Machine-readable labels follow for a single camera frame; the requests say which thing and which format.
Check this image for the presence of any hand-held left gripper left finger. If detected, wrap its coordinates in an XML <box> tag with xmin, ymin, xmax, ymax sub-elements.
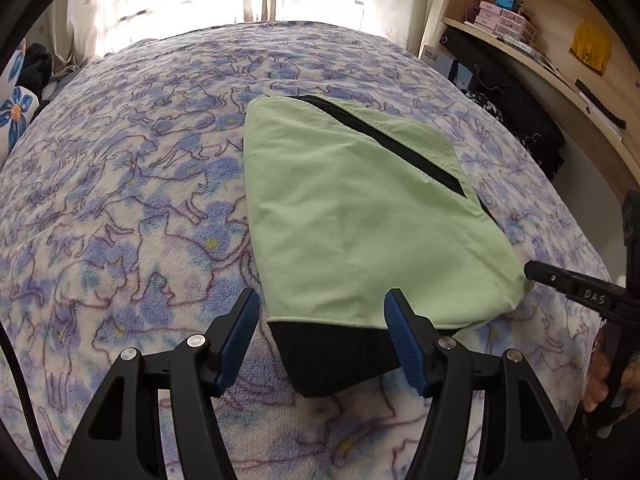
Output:
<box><xmin>59</xmin><ymin>287</ymin><xmax>262</xmax><ymax>480</ymax></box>

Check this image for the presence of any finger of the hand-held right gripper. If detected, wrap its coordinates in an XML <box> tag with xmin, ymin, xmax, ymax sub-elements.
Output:
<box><xmin>524</xmin><ymin>260</ymin><xmax>576</xmax><ymax>293</ymax></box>

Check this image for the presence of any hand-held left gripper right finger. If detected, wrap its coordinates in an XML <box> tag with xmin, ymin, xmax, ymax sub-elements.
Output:
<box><xmin>384</xmin><ymin>287</ymin><xmax>581</xmax><ymax>480</ymax></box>

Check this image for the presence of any green and black hooded jacket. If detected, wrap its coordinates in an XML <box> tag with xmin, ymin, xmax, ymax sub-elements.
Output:
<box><xmin>243</xmin><ymin>94</ymin><xmax>533</xmax><ymax>398</ymax></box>

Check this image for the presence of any dark clothes pile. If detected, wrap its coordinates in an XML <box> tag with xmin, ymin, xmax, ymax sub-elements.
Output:
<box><xmin>20</xmin><ymin>42</ymin><xmax>53</xmax><ymax>96</ymax></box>

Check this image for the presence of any person's right hand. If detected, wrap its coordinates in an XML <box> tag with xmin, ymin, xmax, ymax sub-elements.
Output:
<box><xmin>585</xmin><ymin>322</ymin><xmax>640</xmax><ymax>417</ymax></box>

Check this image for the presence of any black hanging garment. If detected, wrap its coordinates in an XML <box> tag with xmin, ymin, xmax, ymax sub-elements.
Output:
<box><xmin>440</xmin><ymin>27</ymin><xmax>566</xmax><ymax>181</ymax></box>

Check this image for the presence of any purple cat print blanket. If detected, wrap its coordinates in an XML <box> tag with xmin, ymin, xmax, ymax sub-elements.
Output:
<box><xmin>0</xmin><ymin>20</ymin><xmax>616</xmax><ymax>480</ymax></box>

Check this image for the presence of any black bar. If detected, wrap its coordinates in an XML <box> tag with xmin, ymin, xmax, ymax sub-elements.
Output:
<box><xmin>575</xmin><ymin>79</ymin><xmax>628</xmax><ymax>131</ymax></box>

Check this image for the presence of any yellow cloth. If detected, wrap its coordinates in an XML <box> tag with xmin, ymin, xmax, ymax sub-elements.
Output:
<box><xmin>570</xmin><ymin>21</ymin><xmax>613</xmax><ymax>77</ymax></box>

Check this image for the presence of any white and blue box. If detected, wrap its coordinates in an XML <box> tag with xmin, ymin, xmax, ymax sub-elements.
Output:
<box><xmin>419</xmin><ymin>46</ymin><xmax>473</xmax><ymax>88</ymax></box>

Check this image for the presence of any blue floral quilt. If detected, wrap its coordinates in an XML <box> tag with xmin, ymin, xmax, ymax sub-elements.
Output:
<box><xmin>0</xmin><ymin>40</ymin><xmax>41</xmax><ymax>161</ymax></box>

